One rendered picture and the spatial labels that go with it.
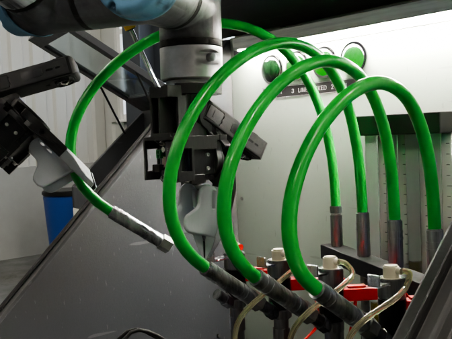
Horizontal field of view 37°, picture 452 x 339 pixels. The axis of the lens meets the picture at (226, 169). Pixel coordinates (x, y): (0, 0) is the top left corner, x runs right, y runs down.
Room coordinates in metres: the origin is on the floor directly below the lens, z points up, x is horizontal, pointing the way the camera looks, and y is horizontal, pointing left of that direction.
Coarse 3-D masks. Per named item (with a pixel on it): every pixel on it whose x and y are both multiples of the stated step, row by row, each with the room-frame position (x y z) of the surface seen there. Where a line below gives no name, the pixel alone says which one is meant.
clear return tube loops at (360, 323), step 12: (348, 264) 0.72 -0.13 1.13; (288, 276) 0.75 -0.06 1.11; (348, 276) 0.70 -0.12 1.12; (408, 276) 0.66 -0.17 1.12; (336, 288) 0.68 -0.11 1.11; (408, 288) 0.65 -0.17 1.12; (252, 300) 0.72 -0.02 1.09; (396, 300) 0.63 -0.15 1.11; (312, 312) 0.65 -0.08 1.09; (372, 312) 0.61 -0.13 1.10; (300, 324) 0.64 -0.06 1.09; (360, 324) 0.60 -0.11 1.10; (288, 336) 0.64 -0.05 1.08; (348, 336) 0.59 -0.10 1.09
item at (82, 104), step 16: (256, 32) 0.95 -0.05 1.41; (128, 48) 0.90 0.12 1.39; (144, 48) 0.90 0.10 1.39; (112, 64) 0.89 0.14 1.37; (96, 80) 0.88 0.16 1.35; (304, 80) 0.97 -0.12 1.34; (320, 96) 0.98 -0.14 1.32; (80, 112) 0.87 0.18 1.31; (320, 112) 0.98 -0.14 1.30; (336, 160) 0.99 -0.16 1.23; (336, 176) 0.98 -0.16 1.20; (336, 192) 0.98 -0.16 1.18; (336, 208) 0.98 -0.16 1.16
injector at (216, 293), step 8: (224, 264) 0.85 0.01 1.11; (232, 264) 0.85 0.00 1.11; (232, 272) 0.85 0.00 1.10; (240, 280) 0.85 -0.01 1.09; (216, 296) 0.84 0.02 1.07; (224, 296) 0.84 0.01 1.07; (232, 296) 0.85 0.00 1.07; (224, 304) 0.84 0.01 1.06; (232, 304) 0.84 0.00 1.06; (240, 304) 0.85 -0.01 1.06; (232, 312) 0.85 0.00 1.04; (240, 312) 0.85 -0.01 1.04; (232, 320) 0.85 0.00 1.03; (232, 328) 0.85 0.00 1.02; (240, 328) 0.85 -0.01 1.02; (240, 336) 0.85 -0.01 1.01
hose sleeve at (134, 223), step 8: (112, 208) 0.88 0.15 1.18; (112, 216) 0.88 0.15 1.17; (120, 216) 0.88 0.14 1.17; (128, 216) 0.89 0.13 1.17; (120, 224) 0.89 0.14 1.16; (128, 224) 0.89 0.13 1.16; (136, 224) 0.89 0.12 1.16; (144, 224) 0.90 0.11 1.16; (136, 232) 0.89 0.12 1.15; (144, 232) 0.89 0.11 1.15; (152, 232) 0.90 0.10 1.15; (152, 240) 0.90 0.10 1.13; (160, 240) 0.90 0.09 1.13
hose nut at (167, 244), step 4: (164, 236) 0.91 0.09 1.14; (168, 236) 0.91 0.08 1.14; (164, 240) 0.90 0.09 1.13; (168, 240) 0.90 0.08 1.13; (160, 244) 0.90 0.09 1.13; (164, 244) 0.90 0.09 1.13; (168, 244) 0.90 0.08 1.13; (172, 244) 0.90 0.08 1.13; (160, 248) 0.90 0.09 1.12; (164, 248) 0.90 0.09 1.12; (168, 248) 0.90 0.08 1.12; (164, 252) 0.91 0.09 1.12
